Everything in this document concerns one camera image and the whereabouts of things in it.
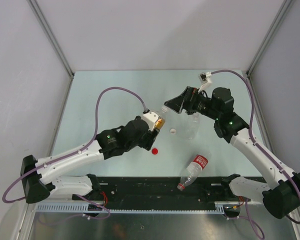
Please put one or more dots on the grey slotted cable duct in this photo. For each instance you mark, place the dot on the grey slotted cable duct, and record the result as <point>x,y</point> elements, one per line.
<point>158,206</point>

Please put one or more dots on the clear unlabelled plastic bottle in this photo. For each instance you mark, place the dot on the clear unlabelled plastic bottle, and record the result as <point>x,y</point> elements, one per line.
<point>191,126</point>

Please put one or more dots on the aluminium frame post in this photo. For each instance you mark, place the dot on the aluminium frame post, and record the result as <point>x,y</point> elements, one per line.
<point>270,34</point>
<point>43,22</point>

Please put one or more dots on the red bottle cap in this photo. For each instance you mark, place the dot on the red bottle cap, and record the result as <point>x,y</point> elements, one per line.
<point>154,151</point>

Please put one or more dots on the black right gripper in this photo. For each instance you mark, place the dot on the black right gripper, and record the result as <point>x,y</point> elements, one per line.
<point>189,96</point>

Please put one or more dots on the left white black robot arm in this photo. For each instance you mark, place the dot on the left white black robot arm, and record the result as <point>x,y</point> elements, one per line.
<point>43,177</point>

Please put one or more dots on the black mounting base rail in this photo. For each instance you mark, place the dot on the black mounting base rail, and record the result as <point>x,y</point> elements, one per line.
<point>135,189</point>

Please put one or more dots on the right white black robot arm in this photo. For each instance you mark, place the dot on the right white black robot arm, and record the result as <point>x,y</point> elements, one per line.
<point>280,193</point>

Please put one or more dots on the white QR-code bottle cap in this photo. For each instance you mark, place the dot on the white QR-code bottle cap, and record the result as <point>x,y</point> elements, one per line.
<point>173,131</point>

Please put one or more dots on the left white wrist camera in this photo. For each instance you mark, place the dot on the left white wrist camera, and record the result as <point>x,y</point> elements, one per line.
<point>150,118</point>

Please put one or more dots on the left aluminium frame post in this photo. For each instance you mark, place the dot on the left aluminium frame post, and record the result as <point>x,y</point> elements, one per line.
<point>43,22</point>

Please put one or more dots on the yellow tea bottle red label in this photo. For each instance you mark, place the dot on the yellow tea bottle red label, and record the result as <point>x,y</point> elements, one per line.
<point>162,117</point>

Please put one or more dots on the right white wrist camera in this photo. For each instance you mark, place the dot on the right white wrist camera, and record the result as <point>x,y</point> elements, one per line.
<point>205,79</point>

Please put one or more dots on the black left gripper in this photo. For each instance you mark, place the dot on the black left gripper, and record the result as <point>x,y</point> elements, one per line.
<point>150,136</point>

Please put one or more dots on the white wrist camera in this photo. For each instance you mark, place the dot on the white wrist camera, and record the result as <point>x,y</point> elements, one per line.
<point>205,79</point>
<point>150,118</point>

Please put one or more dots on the right aluminium frame post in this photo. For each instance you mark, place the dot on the right aluminium frame post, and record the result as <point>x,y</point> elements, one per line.
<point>270,34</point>

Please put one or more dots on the red-labelled clear water bottle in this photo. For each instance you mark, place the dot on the red-labelled clear water bottle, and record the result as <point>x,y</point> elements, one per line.
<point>194,169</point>

